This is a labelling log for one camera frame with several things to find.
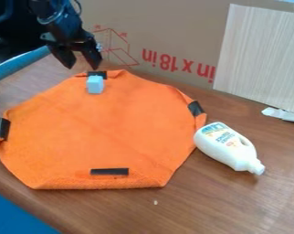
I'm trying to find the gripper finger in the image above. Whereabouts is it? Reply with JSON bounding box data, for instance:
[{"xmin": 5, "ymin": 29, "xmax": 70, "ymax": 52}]
[
  {"xmin": 47, "ymin": 45, "xmax": 78, "ymax": 69},
  {"xmin": 79, "ymin": 41, "xmax": 105, "ymax": 71}
]

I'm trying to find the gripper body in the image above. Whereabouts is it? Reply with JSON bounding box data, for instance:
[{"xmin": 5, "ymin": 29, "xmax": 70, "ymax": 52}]
[{"xmin": 38, "ymin": 8, "xmax": 103, "ymax": 52}]

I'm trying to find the blue cube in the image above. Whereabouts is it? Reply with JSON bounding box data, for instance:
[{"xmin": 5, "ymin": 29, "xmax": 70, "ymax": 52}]
[{"xmin": 86, "ymin": 75, "xmax": 107, "ymax": 95}]

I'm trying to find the orange cloth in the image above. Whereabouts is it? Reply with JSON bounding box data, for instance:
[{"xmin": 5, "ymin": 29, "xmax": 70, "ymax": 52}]
[{"xmin": 0, "ymin": 69, "xmax": 208, "ymax": 190}]

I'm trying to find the cardboard box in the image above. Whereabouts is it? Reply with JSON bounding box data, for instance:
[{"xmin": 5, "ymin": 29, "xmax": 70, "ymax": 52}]
[{"xmin": 73, "ymin": 0, "xmax": 294, "ymax": 90}]

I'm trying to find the white bottle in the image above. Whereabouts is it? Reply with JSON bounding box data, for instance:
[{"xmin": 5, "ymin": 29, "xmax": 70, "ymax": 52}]
[{"xmin": 192, "ymin": 121, "xmax": 267, "ymax": 176}]

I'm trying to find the wooden board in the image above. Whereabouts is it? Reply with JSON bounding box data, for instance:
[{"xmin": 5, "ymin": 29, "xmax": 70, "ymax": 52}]
[{"xmin": 211, "ymin": 3, "xmax": 294, "ymax": 115}]

